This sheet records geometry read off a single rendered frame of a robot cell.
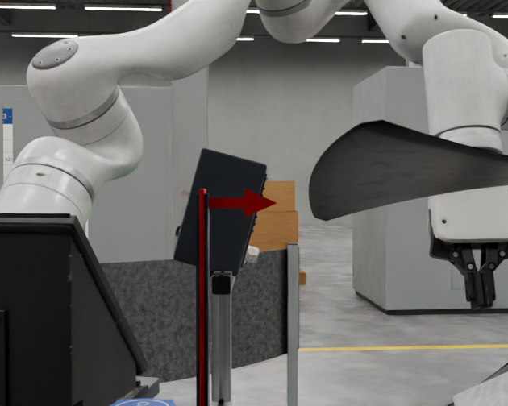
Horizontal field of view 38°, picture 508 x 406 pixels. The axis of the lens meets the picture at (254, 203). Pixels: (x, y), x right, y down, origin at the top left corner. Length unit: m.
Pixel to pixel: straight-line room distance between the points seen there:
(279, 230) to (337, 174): 8.16
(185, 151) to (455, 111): 4.08
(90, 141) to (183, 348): 1.47
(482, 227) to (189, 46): 0.53
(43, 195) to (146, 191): 5.67
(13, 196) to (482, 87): 0.59
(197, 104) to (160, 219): 1.93
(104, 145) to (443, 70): 0.51
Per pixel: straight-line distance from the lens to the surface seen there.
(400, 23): 1.05
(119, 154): 1.14
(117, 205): 6.66
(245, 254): 1.22
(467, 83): 0.92
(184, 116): 4.93
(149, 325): 2.44
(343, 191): 0.65
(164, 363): 2.49
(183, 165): 4.91
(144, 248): 6.66
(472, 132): 0.90
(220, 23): 1.19
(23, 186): 0.99
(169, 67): 1.16
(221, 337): 1.18
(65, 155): 1.03
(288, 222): 8.77
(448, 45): 0.95
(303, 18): 1.28
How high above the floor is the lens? 1.20
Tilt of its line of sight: 1 degrees down
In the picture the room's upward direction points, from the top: straight up
